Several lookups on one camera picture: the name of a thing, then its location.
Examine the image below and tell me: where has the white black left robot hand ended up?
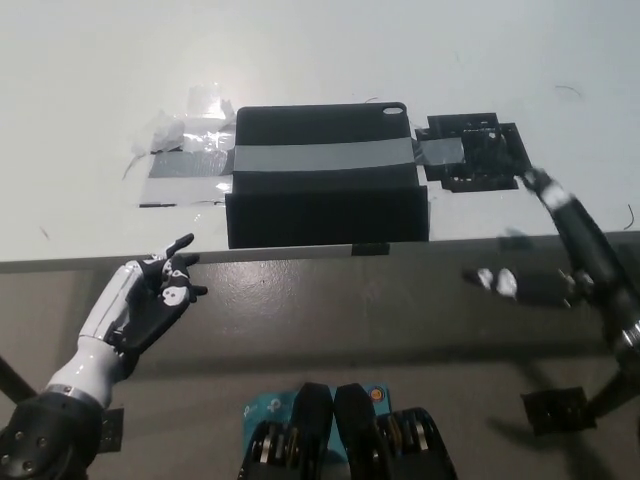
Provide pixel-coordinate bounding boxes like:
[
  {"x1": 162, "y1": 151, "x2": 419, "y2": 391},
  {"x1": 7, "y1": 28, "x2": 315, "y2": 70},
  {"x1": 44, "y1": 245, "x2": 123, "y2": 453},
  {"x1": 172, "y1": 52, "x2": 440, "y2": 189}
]
[{"x1": 78, "y1": 232, "x2": 209, "y2": 380}]

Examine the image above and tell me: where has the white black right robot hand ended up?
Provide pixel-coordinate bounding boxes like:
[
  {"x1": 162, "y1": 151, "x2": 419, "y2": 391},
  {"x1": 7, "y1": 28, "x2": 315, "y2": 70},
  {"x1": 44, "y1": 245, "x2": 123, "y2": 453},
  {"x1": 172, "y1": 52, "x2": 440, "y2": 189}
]
[{"x1": 462, "y1": 166, "x2": 640, "y2": 349}]

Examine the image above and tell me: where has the black folded tablet cover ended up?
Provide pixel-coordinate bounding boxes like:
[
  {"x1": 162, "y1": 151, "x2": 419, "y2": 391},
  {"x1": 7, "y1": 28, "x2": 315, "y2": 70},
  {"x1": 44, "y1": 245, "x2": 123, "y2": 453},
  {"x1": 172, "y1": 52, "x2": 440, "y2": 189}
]
[{"x1": 224, "y1": 102, "x2": 431, "y2": 250}]

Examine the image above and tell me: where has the clear tape sheet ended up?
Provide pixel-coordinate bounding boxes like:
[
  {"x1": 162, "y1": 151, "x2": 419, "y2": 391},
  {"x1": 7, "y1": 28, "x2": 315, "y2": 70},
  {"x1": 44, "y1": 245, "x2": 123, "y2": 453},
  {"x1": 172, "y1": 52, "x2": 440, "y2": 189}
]
[{"x1": 136, "y1": 174, "x2": 236, "y2": 209}]

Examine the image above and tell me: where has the black table foot plate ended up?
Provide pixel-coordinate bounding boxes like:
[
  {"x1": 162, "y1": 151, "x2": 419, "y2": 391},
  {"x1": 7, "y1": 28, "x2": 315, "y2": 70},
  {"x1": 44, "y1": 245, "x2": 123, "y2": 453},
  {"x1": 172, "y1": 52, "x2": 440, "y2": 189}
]
[
  {"x1": 99, "y1": 406, "x2": 126, "y2": 454},
  {"x1": 519, "y1": 386, "x2": 600, "y2": 437}
]

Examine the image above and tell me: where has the black table leg strut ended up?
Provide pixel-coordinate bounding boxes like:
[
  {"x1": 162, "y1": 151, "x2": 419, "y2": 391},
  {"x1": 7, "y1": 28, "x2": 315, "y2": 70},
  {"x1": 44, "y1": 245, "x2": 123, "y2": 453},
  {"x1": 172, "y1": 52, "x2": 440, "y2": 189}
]
[
  {"x1": 589, "y1": 357, "x2": 640, "y2": 419},
  {"x1": 0, "y1": 341, "x2": 40, "y2": 404}
]

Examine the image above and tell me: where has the crumpled clear tape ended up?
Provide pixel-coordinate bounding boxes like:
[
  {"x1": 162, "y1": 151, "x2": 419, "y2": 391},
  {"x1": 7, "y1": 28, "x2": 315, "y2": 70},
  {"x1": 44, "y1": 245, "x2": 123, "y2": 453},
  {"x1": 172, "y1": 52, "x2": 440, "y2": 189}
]
[{"x1": 122, "y1": 83, "x2": 239, "y2": 181}]

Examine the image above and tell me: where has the grey duct tape strip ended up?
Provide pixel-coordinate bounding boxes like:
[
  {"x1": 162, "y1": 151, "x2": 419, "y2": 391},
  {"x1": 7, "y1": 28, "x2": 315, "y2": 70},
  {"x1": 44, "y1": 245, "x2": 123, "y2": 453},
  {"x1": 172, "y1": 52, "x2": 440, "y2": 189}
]
[{"x1": 147, "y1": 136, "x2": 467, "y2": 180}]

